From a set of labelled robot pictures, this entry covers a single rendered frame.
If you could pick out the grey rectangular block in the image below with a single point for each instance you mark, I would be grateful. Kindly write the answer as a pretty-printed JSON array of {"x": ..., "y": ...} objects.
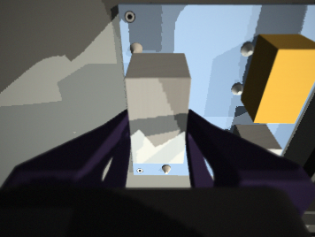
[
  {"x": 158, "y": 91},
  {"x": 260, "y": 135}
]

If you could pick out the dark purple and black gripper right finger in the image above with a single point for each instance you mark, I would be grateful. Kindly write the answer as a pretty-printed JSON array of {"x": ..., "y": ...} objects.
[{"x": 236, "y": 162}]

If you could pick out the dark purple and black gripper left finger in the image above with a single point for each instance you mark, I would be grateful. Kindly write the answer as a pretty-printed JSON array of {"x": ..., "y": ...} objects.
[{"x": 81, "y": 161}]

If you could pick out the yellow block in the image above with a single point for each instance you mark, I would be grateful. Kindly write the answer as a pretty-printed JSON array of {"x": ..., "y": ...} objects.
[{"x": 281, "y": 74}]

